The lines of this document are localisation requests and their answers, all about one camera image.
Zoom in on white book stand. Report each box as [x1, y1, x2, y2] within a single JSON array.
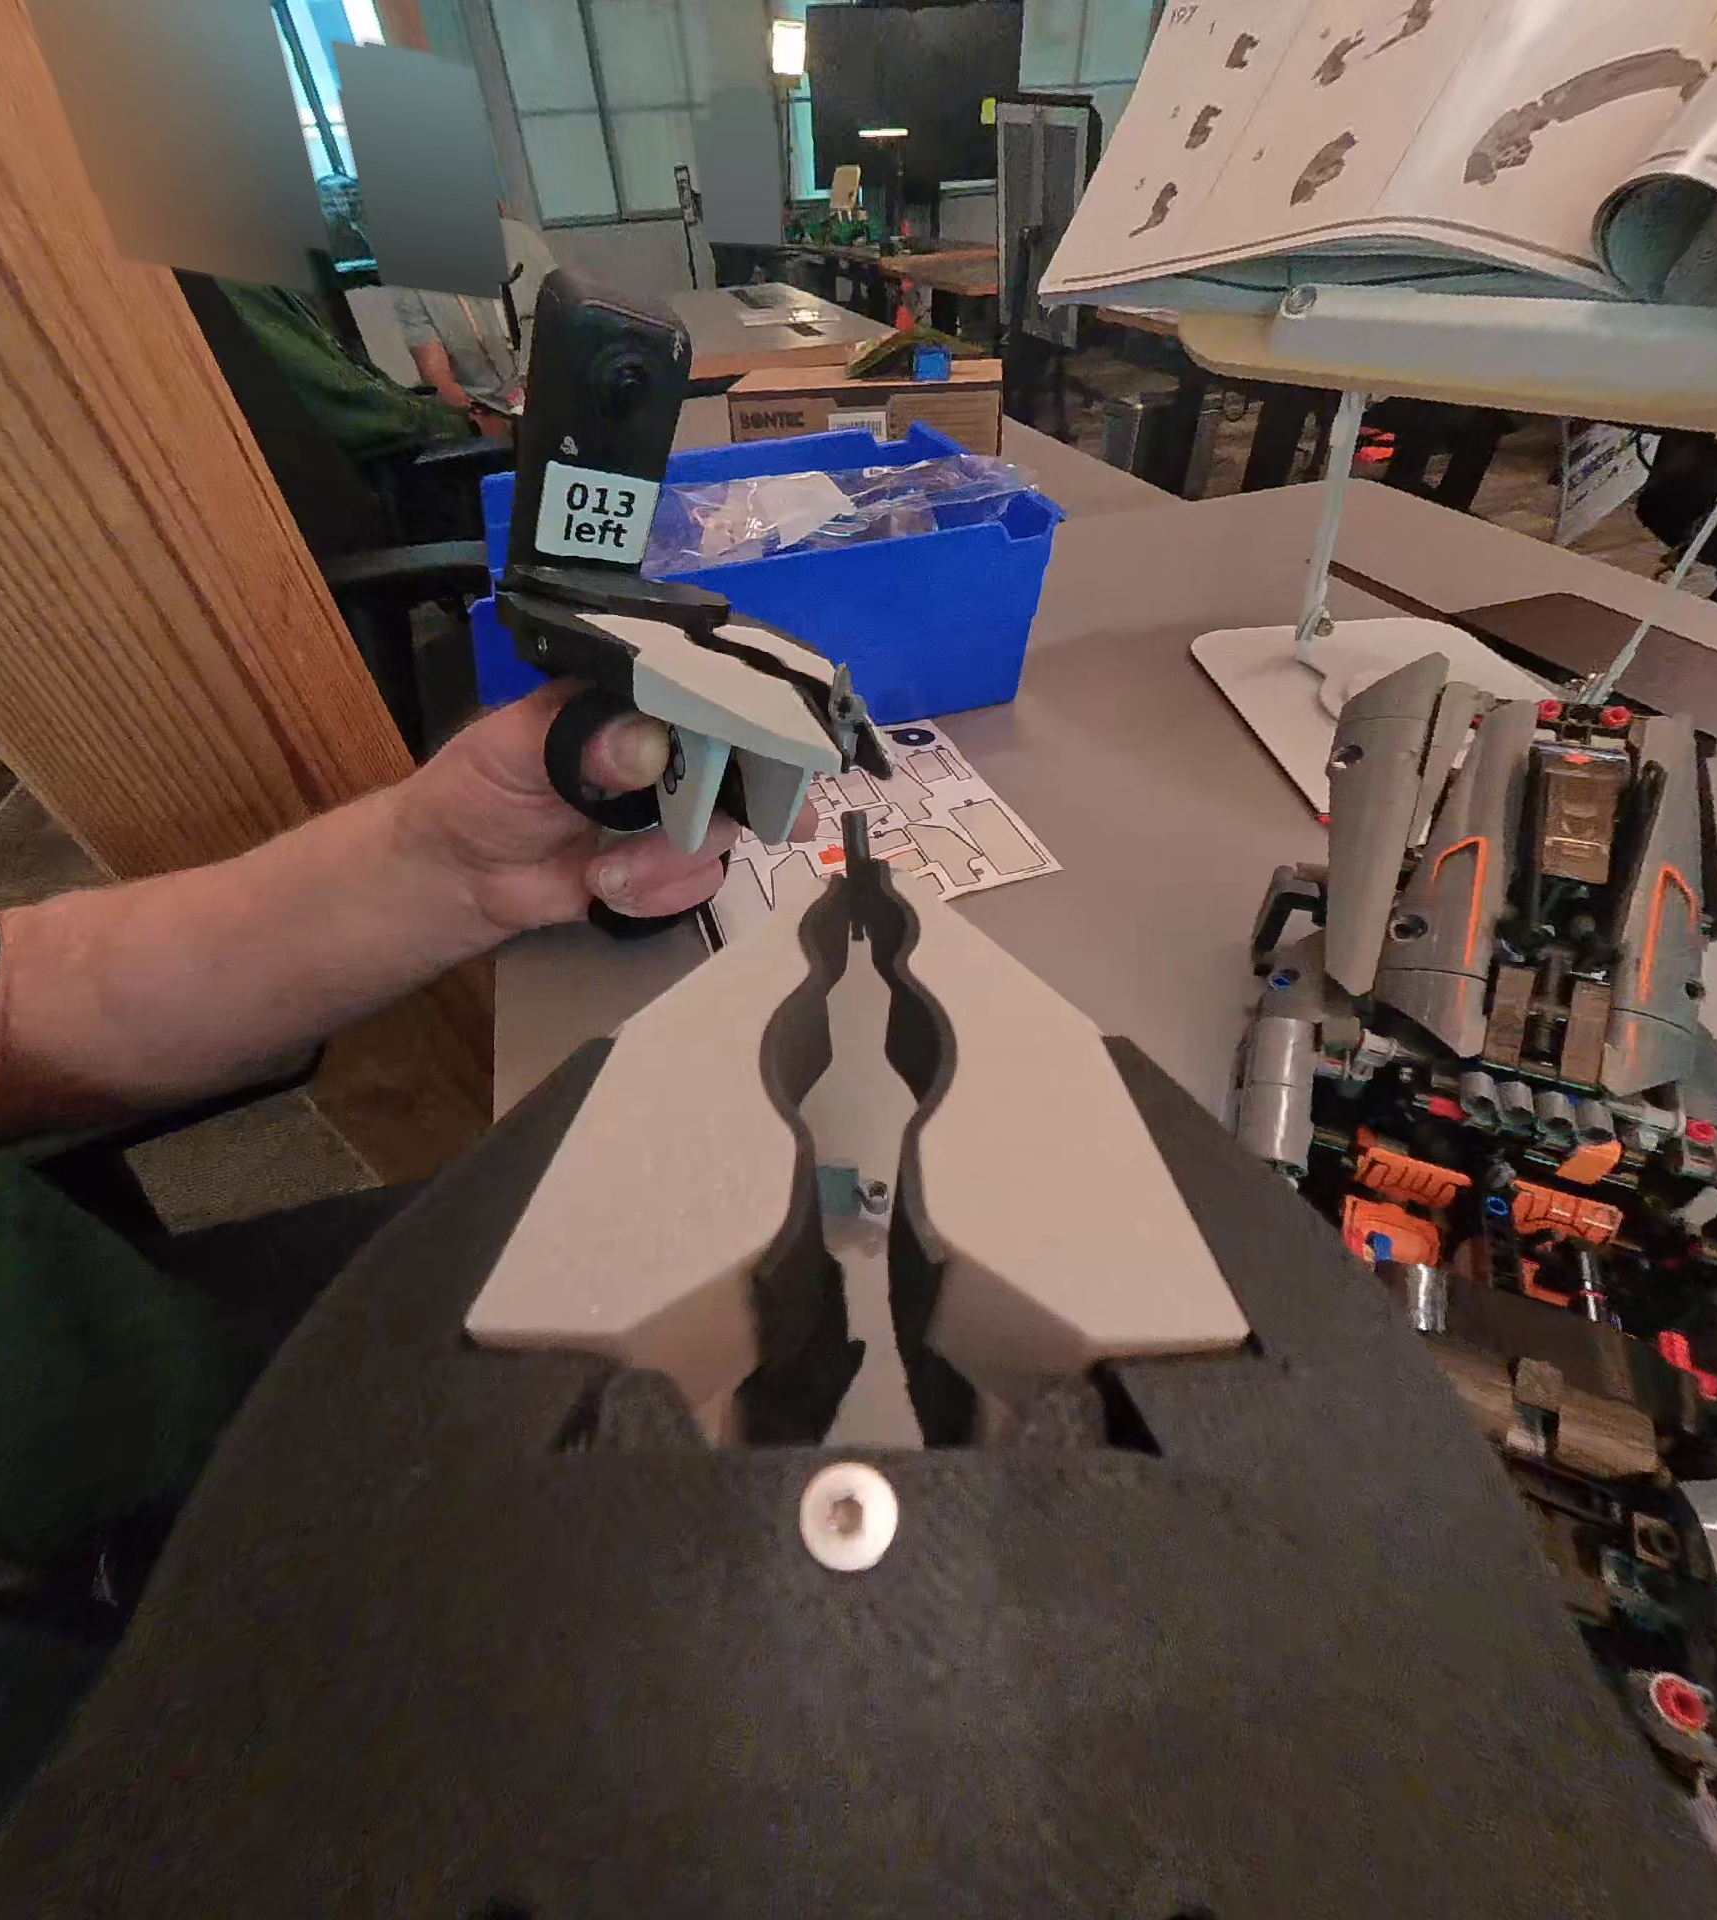
[[1182, 276, 1717, 821]]

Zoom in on black monitor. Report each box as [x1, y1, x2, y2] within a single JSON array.
[[804, 0, 1025, 190]]

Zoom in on clear plastic bags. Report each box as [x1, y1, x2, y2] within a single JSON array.
[[642, 457, 1041, 580]]

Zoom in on person's left hand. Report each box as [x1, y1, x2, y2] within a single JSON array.
[[392, 682, 822, 941]]

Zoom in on blue plastic bin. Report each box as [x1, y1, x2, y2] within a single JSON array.
[[468, 420, 1066, 723]]

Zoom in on black office chair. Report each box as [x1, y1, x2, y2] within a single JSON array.
[[175, 271, 523, 753]]

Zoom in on person's left forearm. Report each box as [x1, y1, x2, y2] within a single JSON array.
[[0, 765, 484, 1150]]

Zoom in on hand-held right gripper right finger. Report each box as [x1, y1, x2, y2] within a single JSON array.
[[865, 882, 1258, 1448]]

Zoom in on printed cardboard box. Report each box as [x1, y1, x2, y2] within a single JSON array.
[[727, 360, 1005, 460]]

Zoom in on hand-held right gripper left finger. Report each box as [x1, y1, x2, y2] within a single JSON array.
[[465, 877, 866, 1448]]

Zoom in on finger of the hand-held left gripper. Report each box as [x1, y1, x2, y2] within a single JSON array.
[[633, 630, 853, 846], [712, 622, 862, 726]]

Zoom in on lego sticker sheet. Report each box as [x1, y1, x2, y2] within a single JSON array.
[[721, 723, 1063, 911]]

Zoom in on lego instruction booklet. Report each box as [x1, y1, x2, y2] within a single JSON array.
[[1038, 0, 1717, 310]]

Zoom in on wooden post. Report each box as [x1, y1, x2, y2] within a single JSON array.
[[0, 0, 417, 881]]

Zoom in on grey and orange lego model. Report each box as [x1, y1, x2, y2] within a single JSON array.
[[1234, 652, 1717, 1848]]

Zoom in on white printed sign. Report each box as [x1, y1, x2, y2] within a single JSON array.
[[1555, 420, 1655, 551]]

